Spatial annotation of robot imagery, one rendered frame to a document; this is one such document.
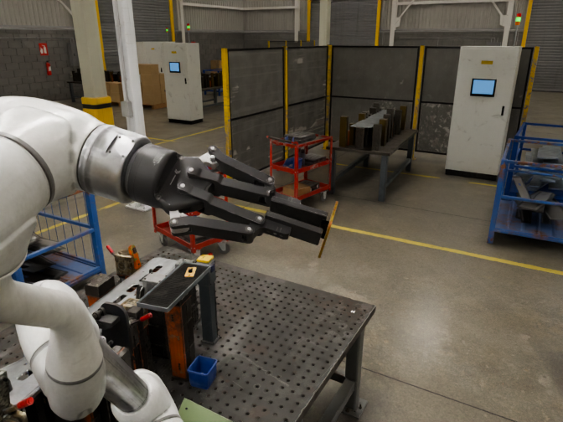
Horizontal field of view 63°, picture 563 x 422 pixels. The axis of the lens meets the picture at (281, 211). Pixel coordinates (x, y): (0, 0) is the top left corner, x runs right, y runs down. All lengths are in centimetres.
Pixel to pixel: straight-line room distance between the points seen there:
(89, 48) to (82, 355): 840
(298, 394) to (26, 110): 172
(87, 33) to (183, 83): 381
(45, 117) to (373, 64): 853
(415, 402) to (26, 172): 289
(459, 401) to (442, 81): 633
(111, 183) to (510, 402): 308
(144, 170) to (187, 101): 1177
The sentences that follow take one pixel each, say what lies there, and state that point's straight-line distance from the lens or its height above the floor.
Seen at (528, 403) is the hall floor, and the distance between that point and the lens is 344.
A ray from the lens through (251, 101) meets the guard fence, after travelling 696.
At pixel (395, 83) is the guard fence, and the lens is 889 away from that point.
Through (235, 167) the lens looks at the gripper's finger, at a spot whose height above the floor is 197.
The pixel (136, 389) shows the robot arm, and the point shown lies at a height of 119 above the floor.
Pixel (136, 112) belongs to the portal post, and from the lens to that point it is 607.
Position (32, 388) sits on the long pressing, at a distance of 188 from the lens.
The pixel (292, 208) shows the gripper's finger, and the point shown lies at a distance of 55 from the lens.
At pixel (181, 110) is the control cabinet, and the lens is 1250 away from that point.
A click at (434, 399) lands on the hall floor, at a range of 325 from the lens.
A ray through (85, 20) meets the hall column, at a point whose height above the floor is 240.
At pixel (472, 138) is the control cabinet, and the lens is 787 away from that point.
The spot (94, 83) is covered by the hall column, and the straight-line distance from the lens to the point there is 917.
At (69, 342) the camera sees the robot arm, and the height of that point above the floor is 164.
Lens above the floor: 212
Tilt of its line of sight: 21 degrees down
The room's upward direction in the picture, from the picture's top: straight up
